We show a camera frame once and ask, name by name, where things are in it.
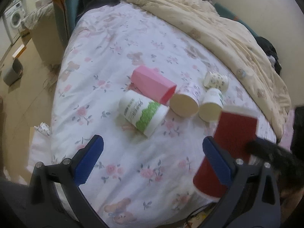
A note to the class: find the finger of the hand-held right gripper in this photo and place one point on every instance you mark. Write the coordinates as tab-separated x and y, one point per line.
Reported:
273	153

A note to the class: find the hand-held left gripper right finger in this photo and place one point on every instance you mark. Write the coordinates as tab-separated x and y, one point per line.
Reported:
219	165

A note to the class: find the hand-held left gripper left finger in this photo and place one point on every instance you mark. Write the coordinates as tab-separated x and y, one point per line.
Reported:
88	160

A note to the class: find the red paper cup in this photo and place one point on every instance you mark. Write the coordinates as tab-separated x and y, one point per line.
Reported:
234	137

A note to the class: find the white cup with green print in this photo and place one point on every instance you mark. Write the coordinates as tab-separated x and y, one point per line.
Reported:
211	105

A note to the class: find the large white green-banded cup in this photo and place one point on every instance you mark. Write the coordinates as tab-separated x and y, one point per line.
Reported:
140	111

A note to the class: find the floral cup with beige inside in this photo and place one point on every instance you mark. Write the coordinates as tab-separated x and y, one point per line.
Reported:
186	99

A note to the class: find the small floral paper cup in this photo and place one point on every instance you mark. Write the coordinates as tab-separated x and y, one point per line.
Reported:
216	80

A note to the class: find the pink paper cup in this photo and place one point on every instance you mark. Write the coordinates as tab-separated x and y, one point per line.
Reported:
152	83

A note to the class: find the black clothing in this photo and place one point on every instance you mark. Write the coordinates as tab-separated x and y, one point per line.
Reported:
269	52

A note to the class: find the white floral bedsheet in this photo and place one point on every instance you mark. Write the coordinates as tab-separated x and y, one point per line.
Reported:
114	52

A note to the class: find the grey bin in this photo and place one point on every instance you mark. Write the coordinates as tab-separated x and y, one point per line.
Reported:
12	72

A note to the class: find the beige cabinet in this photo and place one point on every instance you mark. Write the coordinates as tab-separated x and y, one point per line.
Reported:
45	42

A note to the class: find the orange and white box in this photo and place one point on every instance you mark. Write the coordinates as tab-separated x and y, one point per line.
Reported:
19	51

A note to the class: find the beige bear-print quilt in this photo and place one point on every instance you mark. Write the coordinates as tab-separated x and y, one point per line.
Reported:
213	28

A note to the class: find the white washing machine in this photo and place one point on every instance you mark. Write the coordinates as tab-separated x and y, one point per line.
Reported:
13	20

